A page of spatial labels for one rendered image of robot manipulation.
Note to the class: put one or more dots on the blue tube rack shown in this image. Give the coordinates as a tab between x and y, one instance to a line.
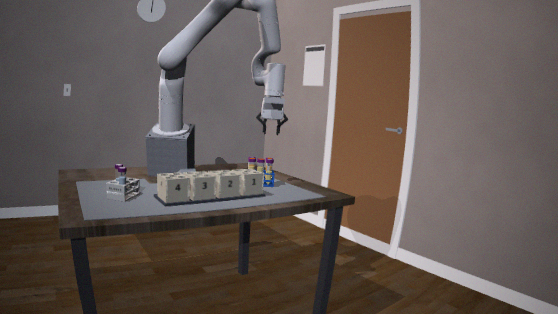
272	181

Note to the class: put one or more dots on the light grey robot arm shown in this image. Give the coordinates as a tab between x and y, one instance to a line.
171	58

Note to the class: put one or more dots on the grey bench mat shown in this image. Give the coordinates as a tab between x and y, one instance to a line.
96	206

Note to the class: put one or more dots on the white tube rack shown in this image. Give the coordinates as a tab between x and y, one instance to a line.
117	192

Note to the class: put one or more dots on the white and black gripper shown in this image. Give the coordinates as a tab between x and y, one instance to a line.
273	112

